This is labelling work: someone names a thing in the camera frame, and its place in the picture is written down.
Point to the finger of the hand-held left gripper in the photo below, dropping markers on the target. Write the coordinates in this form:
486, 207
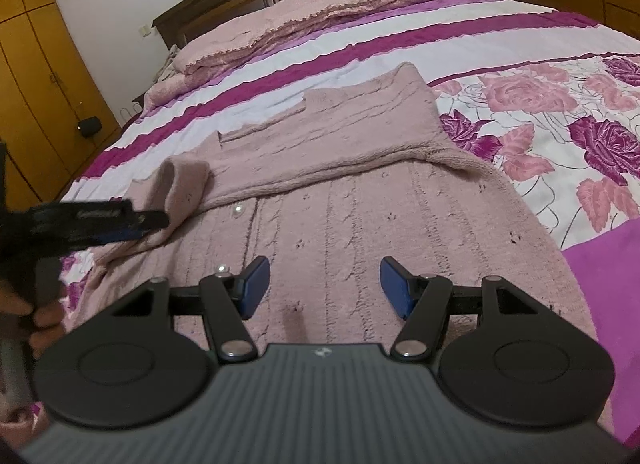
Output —
120, 233
95, 211

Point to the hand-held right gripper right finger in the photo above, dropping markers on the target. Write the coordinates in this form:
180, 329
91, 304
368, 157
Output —
395, 289

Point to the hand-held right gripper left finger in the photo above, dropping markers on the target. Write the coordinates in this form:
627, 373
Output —
255, 286

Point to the pink knit sweater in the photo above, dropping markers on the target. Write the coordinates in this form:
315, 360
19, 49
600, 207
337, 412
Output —
350, 204

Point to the person's left hand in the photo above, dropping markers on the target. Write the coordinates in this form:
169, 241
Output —
47, 320

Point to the dark wooden nightstand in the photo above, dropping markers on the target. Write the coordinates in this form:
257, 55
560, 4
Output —
137, 100

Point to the pink velvet pillow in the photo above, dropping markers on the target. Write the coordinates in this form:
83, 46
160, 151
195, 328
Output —
162, 89

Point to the yellow wooden wardrobe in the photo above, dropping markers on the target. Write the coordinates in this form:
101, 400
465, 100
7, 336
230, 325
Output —
40, 69

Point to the beige cloth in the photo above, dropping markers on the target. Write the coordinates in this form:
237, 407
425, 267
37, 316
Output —
169, 67

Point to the floral striped bed cover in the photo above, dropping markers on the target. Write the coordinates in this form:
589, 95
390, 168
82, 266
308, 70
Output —
550, 109

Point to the white wall socket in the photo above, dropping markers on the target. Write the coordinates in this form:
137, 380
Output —
145, 31

